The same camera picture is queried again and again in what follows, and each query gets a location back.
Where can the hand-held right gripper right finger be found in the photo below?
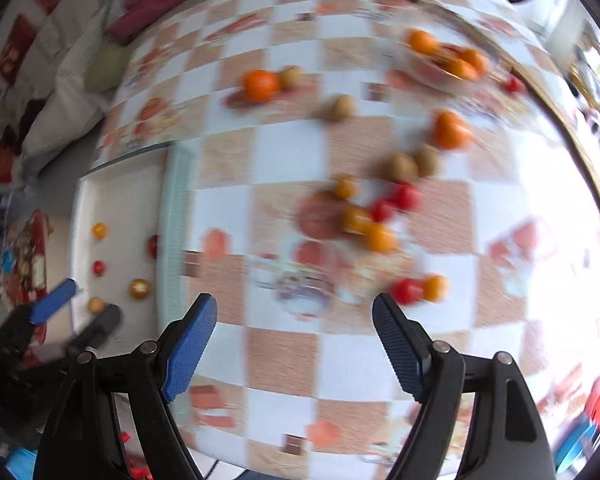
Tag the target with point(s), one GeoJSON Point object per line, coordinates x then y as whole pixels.
{"type": "Point", "coordinates": [400, 355]}

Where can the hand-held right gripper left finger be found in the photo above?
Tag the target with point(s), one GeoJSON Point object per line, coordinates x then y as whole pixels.
{"type": "Point", "coordinates": [190, 350]}

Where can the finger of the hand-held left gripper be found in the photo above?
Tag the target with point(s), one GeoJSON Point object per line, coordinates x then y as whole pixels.
{"type": "Point", "coordinates": [100, 325]}
{"type": "Point", "coordinates": [55, 301]}

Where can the longan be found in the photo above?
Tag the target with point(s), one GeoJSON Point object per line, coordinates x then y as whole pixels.
{"type": "Point", "coordinates": [96, 304]}
{"type": "Point", "coordinates": [428, 160]}
{"type": "Point", "coordinates": [291, 76]}
{"type": "Point", "coordinates": [401, 166]}
{"type": "Point", "coordinates": [340, 107]}

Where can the yellow cherry tomato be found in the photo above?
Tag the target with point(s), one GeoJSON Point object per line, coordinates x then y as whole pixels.
{"type": "Point", "coordinates": [356, 219]}
{"type": "Point", "coordinates": [346, 187]}
{"type": "Point", "coordinates": [435, 287]}
{"type": "Point", "coordinates": [140, 288]}
{"type": "Point", "coordinates": [99, 230]}
{"type": "Point", "coordinates": [380, 238]}

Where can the red cherry tomato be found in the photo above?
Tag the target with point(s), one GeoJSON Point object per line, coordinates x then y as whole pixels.
{"type": "Point", "coordinates": [381, 210]}
{"type": "Point", "coordinates": [99, 267]}
{"type": "Point", "coordinates": [406, 290]}
{"type": "Point", "coordinates": [405, 195]}
{"type": "Point", "coordinates": [152, 246]}
{"type": "Point", "coordinates": [514, 84]}

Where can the white tray with green rim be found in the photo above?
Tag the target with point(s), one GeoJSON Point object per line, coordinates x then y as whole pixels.
{"type": "Point", "coordinates": [120, 200]}

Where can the red printed bag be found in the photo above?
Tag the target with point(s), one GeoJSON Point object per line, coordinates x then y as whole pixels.
{"type": "Point", "coordinates": [30, 250]}

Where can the checkered printed tablecloth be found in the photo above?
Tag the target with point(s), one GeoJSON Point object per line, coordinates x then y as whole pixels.
{"type": "Point", "coordinates": [290, 360]}

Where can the white striped pillow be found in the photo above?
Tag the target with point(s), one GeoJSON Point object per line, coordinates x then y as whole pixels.
{"type": "Point", "coordinates": [60, 110]}

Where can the blue plastic basin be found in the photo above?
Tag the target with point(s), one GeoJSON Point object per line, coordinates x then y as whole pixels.
{"type": "Point", "coordinates": [575, 442]}

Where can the green pillow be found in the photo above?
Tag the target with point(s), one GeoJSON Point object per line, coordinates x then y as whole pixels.
{"type": "Point", "coordinates": [105, 65]}

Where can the long wooden spoon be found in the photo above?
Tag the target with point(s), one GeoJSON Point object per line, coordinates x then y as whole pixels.
{"type": "Point", "coordinates": [587, 160]}

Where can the small orange tangerine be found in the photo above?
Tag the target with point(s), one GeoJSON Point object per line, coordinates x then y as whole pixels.
{"type": "Point", "coordinates": [260, 85]}

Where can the cushion with red patches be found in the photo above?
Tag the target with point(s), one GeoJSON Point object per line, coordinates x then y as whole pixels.
{"type": "Point", "coordinates": [35, 25]}

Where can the clear glass bowl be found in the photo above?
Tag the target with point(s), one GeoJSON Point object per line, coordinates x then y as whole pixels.
{"type": "Point", "coordinates": [415, 67]}

